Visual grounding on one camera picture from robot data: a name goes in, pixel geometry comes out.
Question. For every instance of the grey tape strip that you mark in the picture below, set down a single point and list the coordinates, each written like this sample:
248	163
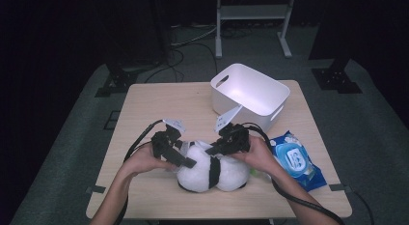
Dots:
95	189
340	187

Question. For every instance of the white plastic storage bin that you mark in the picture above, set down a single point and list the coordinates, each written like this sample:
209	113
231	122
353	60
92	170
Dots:
250	93

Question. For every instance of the person's right hand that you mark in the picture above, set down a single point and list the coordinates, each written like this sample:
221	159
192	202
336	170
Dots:
260	155

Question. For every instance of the panda plush toy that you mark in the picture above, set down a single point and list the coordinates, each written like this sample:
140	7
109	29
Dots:
199	173

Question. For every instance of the blue wet wipes pack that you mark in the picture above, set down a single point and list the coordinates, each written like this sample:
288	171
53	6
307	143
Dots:
297	162

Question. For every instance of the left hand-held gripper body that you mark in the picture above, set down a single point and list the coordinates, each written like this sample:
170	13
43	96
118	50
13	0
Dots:
162	144

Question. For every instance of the white metal stand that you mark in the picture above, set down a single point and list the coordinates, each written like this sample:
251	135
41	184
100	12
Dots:
254	12

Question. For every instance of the person's left hand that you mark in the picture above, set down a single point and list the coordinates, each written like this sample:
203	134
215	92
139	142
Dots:
144	162

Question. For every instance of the black stand base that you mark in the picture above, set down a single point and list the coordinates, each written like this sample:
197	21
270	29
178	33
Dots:
119	80
334	78

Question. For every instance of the black rectangular floor frame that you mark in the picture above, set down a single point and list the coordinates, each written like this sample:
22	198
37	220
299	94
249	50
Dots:
112	112

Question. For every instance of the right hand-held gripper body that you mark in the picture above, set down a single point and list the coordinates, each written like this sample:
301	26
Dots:
236	139

